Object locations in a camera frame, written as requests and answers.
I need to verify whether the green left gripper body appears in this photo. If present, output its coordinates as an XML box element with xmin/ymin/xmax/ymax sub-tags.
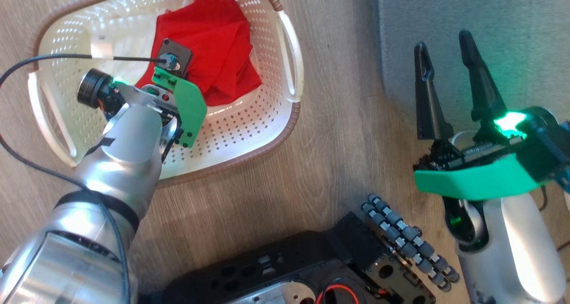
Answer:
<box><xmin>111</xmin><ymin>38</ymin><xmax>208</xmax><ymax>149</ymax></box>

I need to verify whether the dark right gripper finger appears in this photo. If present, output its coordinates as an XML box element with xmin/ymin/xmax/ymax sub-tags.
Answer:
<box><xmin>414</xmin><ymin>41</ymin><xmax>454</xmax><ymax>140</ymax></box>
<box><xmin>459</xmin><ymin>30</ymin><xmax>508</xmax><ymax>123</ymax></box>

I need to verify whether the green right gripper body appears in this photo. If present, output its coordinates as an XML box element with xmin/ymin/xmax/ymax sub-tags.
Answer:
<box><xmin>413</xmin><ymin>107</ymin><xmax>570</xmax><ymax>201</ymax></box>

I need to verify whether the red garment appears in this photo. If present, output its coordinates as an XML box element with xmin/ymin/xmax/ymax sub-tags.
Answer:
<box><xmin>135</xmin><ymin>0</ymin><xmax>263</xmax><ymax>107</ymax></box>

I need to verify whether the grey fabric sofa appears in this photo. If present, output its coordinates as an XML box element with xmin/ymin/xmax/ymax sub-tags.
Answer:
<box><xmin>373</xmin><ymin>0</ymin><xmax>570</xmax><ymax>133</ymax></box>

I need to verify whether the white plastic laundry basket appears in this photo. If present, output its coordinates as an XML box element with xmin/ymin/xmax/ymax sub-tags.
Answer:
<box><xmin>28</xmin><ymin>0</ymin><xmax>305</xmax><ymax>187</ymax></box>

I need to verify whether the black roller wheel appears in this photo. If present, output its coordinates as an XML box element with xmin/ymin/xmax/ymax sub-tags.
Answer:
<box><xmin>360</xmin><ymin>193</ymin><xmax>460</xmax><ymax>294</ymax></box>

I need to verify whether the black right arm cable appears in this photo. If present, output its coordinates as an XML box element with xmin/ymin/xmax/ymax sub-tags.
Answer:
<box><xmin>538</xmin><ymin>185</ymin><xmax>567</xmax><ymax>253</ymax></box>

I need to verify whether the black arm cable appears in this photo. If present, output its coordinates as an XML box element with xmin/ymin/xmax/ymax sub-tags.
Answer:
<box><xmin>538</xmin><ymin>185</ymin><xmax>567</xmax><ymax>253</ymax></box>
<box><xmin>0</xmin><ymin>53</ymin><xmax>172</xmax><ymax>304</ymax></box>

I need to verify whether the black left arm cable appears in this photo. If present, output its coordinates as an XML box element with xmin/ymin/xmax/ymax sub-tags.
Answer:
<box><xmin>0</xmin><ymin>53</ymin><xmax>172</xmax><ymax>304</ymax></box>

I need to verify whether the red base cable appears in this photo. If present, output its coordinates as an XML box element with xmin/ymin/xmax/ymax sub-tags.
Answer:
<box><xmin>315</xmin><ymin>283</ymin><xmax>358</xmax><ymax>304</ymax></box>

